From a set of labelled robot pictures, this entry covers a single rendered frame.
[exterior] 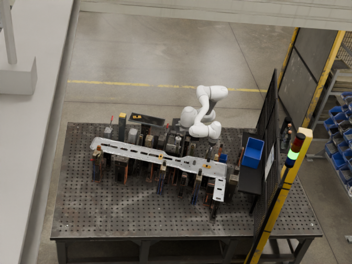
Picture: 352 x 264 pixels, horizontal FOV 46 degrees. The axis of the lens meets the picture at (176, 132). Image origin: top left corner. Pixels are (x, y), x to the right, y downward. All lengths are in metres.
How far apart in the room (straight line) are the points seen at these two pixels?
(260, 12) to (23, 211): 1.09
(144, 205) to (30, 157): 3.63
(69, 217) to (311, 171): 3.47
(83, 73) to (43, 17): 6.40
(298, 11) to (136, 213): 2.96
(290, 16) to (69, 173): 3.33
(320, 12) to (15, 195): 1.18
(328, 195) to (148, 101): 2.97
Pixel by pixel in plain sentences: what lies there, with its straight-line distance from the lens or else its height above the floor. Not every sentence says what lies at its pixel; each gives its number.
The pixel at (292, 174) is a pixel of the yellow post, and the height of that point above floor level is 1.60.
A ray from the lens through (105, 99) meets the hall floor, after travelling 6.55.
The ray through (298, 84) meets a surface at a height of 0.72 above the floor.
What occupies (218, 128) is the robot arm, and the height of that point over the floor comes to 1.53.
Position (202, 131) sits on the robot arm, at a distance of 3.74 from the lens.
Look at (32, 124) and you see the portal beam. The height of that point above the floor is 3.49.
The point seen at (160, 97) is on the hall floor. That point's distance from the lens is 6.69.
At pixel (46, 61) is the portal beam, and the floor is 3.49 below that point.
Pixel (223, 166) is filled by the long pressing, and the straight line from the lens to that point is 4.18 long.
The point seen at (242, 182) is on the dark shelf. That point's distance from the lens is 4.04.
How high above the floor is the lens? 3.82
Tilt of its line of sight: 39 degrees down
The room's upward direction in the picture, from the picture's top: 9 degrees clockwise
